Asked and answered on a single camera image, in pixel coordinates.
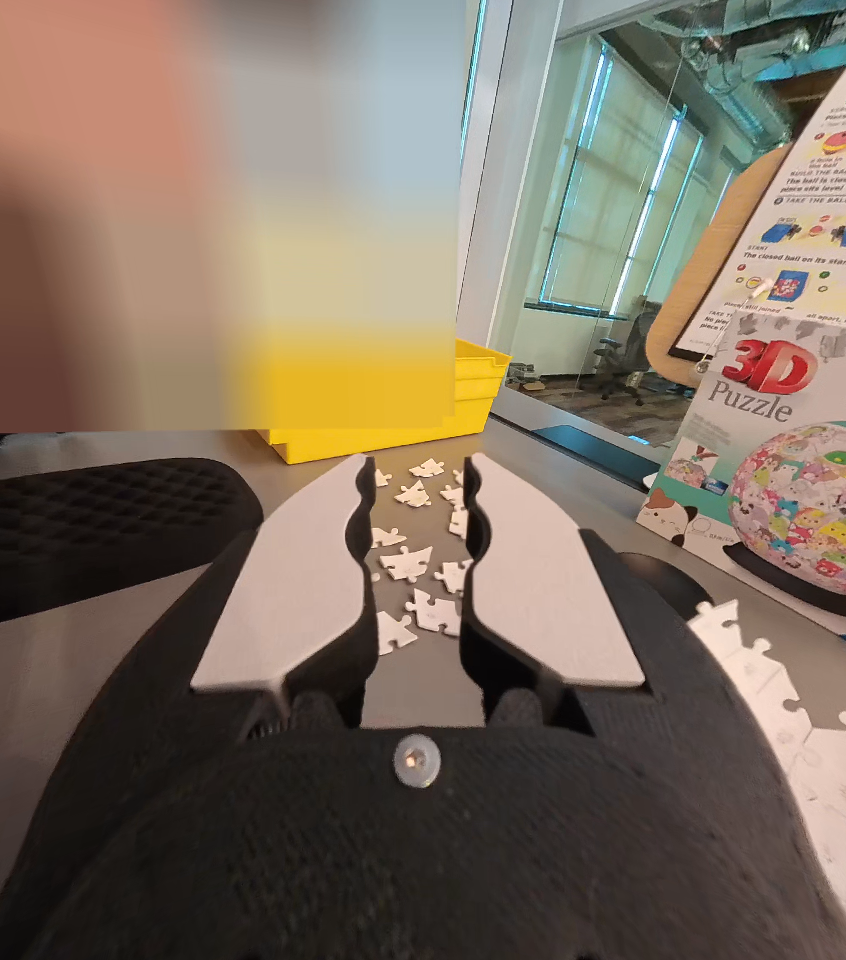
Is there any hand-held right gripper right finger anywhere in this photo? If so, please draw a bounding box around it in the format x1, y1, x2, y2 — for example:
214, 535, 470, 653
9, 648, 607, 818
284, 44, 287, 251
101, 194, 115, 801
460, 452, 647, 690

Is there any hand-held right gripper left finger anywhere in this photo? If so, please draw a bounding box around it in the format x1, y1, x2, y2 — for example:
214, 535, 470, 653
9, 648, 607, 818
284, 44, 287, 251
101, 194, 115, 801
190, 452, 380, 693

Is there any spread of white jigsaw pieces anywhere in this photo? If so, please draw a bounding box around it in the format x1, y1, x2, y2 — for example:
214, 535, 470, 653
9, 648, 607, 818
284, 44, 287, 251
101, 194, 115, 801
370, 456, 478, 658

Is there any yellow plastic bin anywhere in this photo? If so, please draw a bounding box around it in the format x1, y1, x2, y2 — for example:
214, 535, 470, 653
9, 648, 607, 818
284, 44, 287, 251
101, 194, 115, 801
256, 337, 514, 466

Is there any partly built puzzle ball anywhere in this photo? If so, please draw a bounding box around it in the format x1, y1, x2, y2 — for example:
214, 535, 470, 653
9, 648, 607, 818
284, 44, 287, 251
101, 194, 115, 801
685, 598, 846, 960

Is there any black ball stand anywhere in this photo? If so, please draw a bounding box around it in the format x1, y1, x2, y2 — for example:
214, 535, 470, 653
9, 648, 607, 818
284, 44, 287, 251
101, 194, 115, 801
616, 551, 716, 624

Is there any colourful puzzle box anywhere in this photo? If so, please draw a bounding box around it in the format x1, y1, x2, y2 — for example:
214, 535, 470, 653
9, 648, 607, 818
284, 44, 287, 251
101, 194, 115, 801
634, 311, 846, 670

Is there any grey office chair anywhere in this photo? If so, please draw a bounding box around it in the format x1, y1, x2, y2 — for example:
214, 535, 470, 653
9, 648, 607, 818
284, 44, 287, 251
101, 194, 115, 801
591, 311, 661, 408

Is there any tall background window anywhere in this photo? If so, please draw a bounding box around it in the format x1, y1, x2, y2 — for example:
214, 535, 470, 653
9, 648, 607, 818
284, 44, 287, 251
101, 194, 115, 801
539, 41, 705, 316

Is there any wooden backing board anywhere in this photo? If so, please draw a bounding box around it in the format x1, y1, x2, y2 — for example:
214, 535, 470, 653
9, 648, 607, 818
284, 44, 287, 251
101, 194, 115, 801
646, 146, 795, 393

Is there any white instruction sheet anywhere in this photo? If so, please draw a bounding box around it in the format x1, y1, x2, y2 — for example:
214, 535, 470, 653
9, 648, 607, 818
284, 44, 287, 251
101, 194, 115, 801
666, 0, 846, 369

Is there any dark blue cable tray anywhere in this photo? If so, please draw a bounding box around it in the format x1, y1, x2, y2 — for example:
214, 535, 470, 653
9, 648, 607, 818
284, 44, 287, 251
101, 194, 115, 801
534, 423, 661, 490

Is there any silver ceiling duct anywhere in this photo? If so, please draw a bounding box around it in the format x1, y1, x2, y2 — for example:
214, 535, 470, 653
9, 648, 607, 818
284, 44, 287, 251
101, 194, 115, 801
655, 0, 846, 151

